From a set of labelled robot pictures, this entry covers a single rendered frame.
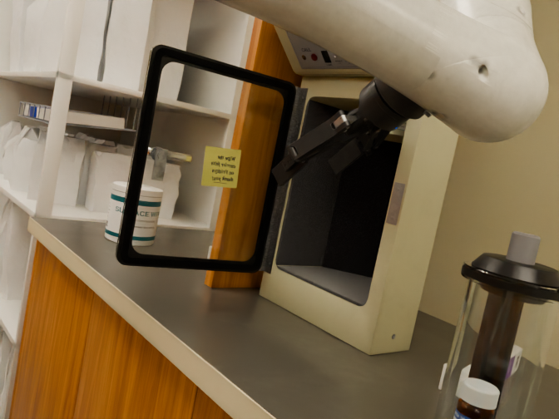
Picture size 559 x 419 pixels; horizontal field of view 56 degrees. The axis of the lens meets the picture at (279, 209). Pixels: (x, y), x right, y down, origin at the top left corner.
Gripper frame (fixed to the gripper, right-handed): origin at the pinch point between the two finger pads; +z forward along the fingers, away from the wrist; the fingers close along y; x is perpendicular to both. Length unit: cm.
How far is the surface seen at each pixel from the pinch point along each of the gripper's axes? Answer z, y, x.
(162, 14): 74, -51, -104
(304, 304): 22.2, -5.6, 18.3
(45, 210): 100, 5, -45
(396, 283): 2.5, -9.0, 22.5
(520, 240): -29.5, 10.0, 24.7
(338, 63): -6.3, -13.1, -16.7
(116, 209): 63, 2, -26
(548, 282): -30.5, 11.5, 29.4
